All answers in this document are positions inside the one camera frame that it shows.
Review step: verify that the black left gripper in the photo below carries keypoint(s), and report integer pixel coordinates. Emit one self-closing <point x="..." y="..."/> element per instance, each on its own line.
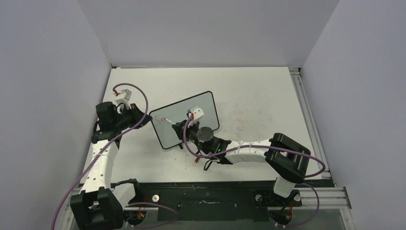
<point x="135" y="109"/>

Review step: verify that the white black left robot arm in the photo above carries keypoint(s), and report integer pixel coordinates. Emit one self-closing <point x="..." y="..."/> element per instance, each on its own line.
<point x="99" y="205"/>

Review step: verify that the black framed whiteboard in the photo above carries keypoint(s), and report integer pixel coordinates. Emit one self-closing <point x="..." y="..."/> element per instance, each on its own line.
<point x="176" y="112"/>

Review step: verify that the black base frame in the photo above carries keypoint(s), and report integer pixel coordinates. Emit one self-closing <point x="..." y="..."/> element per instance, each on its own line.
<point x="226" y="201"/>

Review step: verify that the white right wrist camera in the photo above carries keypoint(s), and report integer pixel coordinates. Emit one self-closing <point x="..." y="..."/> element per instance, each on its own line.
<point x="195" y="113"/>

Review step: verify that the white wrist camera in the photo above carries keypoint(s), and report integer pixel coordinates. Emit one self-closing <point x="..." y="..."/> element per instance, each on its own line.
<point x="195" y="113"/>
<point x="123" y="97"/>

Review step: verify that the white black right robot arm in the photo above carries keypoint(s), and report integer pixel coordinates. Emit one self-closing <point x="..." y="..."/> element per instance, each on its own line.
<point x="287" y="157"/>

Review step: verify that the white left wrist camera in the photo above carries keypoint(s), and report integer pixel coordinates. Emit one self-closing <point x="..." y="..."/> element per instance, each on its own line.
<point x="123" y="97"/>

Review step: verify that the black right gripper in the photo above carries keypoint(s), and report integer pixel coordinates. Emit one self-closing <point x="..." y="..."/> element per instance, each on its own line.
<point x="180" y="127"/>

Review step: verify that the aluminium rail frame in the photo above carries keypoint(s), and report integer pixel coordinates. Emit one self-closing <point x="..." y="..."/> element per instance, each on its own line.
<point x="339" y="199"/>

